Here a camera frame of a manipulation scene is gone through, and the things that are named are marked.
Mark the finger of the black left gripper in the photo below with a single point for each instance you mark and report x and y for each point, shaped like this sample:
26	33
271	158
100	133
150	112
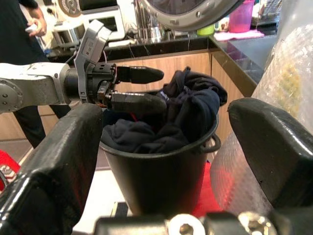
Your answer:
139	102
141	74

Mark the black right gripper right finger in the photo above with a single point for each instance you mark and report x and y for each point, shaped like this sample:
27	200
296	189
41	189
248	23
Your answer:
276	151

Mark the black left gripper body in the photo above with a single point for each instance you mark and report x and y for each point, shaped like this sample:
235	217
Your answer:
96	83

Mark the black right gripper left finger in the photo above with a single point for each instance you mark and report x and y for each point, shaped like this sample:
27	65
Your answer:
49	176

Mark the dark navy clothing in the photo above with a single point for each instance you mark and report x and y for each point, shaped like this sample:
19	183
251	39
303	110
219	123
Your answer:
190	112

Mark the small white object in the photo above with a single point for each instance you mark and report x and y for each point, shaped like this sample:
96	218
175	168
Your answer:
30	28

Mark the person in dark clothes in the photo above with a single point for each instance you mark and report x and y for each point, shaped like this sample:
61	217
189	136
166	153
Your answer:
14	31

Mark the person's hand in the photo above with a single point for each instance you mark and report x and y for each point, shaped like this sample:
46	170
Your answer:
40	27

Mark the shiny metal canister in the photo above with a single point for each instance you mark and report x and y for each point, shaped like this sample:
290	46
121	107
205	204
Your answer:
155	33

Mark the wooden kitchen cabinet black counter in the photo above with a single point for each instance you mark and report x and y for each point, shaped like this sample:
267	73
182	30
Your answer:
190	63

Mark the silver toaster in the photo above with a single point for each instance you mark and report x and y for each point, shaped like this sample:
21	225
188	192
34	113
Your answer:
67	35

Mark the white microwave oven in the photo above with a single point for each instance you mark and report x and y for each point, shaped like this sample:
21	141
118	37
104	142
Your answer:
102	22

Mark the grey round washer door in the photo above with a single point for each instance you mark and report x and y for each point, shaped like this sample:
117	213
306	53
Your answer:
181	17

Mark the green plastic cup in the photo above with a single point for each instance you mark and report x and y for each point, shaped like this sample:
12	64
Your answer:
205	30

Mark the black plastic bucket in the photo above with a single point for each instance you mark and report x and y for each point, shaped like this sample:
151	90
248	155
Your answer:
156	181

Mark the round patterned plate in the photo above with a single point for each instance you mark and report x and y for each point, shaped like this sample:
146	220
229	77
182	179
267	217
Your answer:
69	7

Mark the clear plastic bag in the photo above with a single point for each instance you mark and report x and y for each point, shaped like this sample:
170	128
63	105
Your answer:
283	68

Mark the white printed mug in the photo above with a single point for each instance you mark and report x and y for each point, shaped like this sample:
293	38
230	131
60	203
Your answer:
222	25

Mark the pink cloth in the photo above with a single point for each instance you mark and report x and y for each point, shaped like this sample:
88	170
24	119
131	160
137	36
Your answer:
237	35

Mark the magenta plastic container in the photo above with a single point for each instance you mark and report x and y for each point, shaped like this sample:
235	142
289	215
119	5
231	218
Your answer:
240	17

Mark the metal dish rack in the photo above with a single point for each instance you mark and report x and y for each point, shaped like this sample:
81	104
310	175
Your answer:
266	12

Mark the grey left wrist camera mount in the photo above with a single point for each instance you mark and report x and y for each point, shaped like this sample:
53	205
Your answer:
91	41

